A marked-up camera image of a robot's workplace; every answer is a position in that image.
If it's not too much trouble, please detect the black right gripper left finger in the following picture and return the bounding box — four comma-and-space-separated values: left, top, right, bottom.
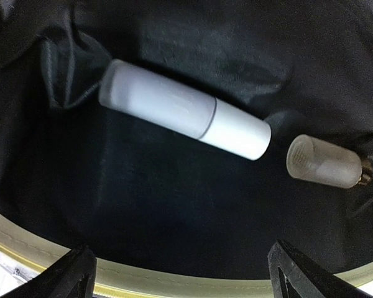
3, 245, 97, 298

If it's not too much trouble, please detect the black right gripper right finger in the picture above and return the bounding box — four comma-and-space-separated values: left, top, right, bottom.
267, 240, 373, 297

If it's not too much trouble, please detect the pale yellow hard-shell suitcase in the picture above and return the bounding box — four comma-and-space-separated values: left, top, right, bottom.
0, 1, 373, 297

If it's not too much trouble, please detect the frosted gold-collar spray bottle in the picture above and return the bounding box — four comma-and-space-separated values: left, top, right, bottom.
286, 135, 373, 189

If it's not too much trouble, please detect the white cylindrical cosmetic bottle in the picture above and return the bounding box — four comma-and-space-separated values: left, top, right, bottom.
99, 60, 271, 161

